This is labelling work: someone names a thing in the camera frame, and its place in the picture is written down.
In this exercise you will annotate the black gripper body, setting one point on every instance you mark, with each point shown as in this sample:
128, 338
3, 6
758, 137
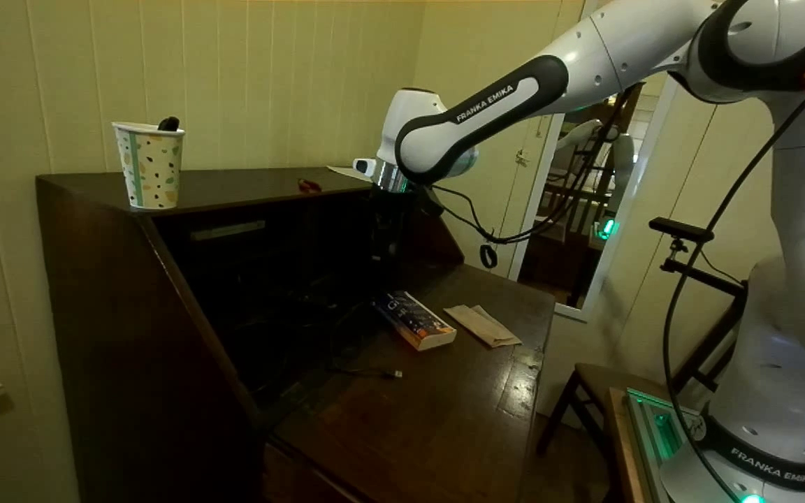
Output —
405, 215

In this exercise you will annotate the dark wooden secretary desk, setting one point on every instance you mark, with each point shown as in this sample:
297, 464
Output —
188, 372

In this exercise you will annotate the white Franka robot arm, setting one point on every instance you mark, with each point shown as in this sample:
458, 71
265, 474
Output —
609, 46

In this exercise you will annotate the white framed glass door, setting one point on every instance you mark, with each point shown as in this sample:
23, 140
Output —
540, 196

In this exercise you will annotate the dark wooden chair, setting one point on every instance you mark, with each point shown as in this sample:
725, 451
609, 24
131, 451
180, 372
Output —
600, 376

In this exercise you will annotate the black marker in cup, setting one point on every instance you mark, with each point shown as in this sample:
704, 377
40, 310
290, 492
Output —
170, 123

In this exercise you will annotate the polka dot paper cup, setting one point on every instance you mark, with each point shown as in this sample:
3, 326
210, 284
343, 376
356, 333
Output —
152, 168

